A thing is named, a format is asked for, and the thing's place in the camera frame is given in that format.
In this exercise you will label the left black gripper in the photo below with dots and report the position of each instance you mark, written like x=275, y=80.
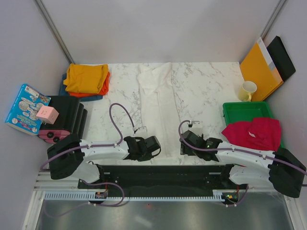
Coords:
x=147, y=157

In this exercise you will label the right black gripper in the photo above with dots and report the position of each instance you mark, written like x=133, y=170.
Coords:
x=187, y=151

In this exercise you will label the white t shirt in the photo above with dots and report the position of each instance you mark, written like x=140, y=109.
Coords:
x=159, y=111

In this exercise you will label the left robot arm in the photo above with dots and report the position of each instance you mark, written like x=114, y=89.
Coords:
x=71, y=156

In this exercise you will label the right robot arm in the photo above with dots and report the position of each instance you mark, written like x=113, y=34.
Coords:
x=279, y=169

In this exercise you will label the green plastic tray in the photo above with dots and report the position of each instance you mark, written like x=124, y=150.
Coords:
x=246, y=111

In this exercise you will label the magenta t shirt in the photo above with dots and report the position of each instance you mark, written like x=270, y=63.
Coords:
x=262, y=133

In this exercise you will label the orange folded shirt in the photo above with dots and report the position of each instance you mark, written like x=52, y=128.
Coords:
x=102, y=92

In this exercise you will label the yellow mug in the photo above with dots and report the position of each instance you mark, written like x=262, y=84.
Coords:
x=248, y=88

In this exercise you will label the black and pink case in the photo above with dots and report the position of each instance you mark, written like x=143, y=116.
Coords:
x=71, y=120

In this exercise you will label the mustard yellow folded shirt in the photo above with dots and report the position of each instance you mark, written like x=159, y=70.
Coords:
x=85, y=78

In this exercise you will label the orange envelope folder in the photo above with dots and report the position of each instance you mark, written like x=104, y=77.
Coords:
x=259, y=68

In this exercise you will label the blue folded shirt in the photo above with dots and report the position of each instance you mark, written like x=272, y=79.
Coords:
x=62, y=92

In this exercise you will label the pink cube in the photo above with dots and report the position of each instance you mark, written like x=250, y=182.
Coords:
x=47, y=114

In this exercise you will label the black flat box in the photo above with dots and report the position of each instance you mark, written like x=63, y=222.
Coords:
x=281, y=58

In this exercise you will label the blue printed box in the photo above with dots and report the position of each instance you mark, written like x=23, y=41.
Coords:
x=22, y=115

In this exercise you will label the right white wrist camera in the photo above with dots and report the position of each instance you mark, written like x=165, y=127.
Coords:
x=193, y=123

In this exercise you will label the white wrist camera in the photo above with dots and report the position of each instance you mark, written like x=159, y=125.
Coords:
x=193, y=123
x=140, y=129

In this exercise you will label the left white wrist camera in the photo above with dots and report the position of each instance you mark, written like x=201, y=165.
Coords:
x=140, y=129

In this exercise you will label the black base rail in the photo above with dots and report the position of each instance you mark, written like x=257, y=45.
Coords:
x=182, y=180

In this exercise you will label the white cable duct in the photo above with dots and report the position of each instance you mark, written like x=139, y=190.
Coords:
x=103, y=196

